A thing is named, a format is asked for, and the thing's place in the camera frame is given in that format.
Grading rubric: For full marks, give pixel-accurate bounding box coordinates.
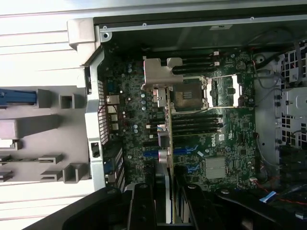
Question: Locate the CPU socket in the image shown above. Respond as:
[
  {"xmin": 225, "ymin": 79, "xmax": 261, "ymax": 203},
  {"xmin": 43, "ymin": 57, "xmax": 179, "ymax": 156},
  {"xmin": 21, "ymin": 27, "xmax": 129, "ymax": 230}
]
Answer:
[{"xmin": 172, "ymin": 78, "xmax": 209, "ymax": 113}]

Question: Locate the metal socket cover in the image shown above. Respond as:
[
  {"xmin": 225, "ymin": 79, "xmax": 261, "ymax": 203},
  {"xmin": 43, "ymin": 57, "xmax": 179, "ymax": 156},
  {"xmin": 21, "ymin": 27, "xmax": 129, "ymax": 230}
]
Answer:
[{"xmin": 207, "ymin": 74, "xmax": 243, "ymax": 108}]

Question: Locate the grey plastic parts rack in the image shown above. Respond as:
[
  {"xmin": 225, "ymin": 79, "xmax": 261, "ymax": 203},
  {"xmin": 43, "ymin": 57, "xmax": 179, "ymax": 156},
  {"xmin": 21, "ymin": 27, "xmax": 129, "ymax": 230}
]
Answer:
[{"xmin": 0, "ymin": 86, "xmax": 93, "ymax": 184}]

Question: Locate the green Dell motherboard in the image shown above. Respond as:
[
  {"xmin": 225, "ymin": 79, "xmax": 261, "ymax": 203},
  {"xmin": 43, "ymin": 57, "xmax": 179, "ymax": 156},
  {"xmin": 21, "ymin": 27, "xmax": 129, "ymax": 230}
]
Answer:
[{"xmin": 104, "ymin": 46, "xmax": 259, "ymax": 192}]

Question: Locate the open black PC case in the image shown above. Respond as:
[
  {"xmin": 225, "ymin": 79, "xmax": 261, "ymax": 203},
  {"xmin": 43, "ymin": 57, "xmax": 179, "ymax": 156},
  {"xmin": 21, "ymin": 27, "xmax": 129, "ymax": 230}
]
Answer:
[{"xmin": 67, "ymin": 13, "xmax": 307, "ymax": 209}]

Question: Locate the grey metal drive cage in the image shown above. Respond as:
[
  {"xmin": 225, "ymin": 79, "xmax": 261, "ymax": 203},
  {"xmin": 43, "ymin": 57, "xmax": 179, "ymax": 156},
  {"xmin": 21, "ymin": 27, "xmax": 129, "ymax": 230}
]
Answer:
[{"xmin": 275, "ymin": 43, "xmax": 307, "ymax": 149}]

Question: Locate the blue plastic disk carrier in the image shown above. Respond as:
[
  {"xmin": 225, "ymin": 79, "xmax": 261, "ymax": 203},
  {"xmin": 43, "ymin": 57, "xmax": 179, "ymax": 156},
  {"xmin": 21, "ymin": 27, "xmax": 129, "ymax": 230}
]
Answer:
[{"xmin": 0, "ymin": 88, "xmax": 36, "ymax": 109}]

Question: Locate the silver finned chipset heatsink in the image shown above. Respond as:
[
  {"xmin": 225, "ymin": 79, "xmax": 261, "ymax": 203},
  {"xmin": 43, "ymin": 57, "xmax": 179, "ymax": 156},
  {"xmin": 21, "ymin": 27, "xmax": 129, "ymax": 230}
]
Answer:
[{"xmin": 205, "ymin": 157, "xmax": 227, "ymax": 180}]

